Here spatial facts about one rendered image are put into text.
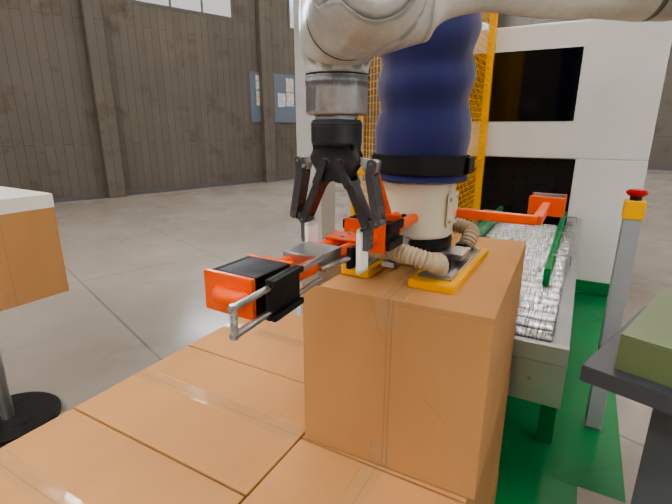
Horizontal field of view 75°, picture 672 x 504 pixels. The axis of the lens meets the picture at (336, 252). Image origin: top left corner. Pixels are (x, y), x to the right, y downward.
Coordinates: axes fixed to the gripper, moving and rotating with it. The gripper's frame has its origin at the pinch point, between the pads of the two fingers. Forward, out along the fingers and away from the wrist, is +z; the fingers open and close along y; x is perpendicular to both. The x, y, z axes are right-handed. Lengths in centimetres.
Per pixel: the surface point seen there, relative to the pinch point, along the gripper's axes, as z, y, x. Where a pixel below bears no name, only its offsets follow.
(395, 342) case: 22.3, -4.4, -16.7
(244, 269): -2.7, 1.2, 20.2
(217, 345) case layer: 54, 69, -40
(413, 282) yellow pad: 11.9, -4.8, -24.3
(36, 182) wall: 73, 756, -331
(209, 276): -2.0, 4.4, 22.8
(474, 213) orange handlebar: 0.1, -11.6, -44.6
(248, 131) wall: -6, 630, -719
